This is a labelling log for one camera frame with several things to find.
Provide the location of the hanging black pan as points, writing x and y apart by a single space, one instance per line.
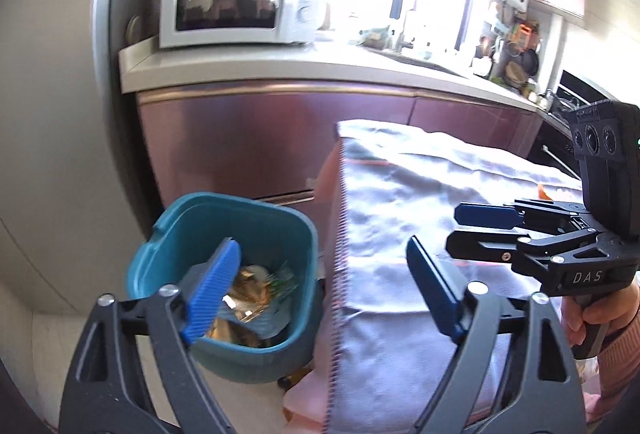
528 62

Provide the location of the orange peel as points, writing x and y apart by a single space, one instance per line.
543 192

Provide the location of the teal trash bin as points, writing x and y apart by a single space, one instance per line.
210 219

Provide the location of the black stove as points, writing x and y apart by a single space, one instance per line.
560 114

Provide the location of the orange grater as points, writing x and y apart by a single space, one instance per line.
523 34

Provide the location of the white microwave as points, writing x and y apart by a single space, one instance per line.
225 4

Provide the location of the purple base cabinets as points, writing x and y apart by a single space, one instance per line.
250 139

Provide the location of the person's right hand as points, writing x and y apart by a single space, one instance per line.
597 319

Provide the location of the gold snack wrapper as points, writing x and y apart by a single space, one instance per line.
227 331
245 286

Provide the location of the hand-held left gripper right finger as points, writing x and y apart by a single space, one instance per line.
435 289

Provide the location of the checked purple tablecloth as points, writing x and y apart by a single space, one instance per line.
390 214

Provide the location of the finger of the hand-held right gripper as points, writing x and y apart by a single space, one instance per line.
485 215
480 246

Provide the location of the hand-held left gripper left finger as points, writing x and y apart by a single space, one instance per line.
210 294

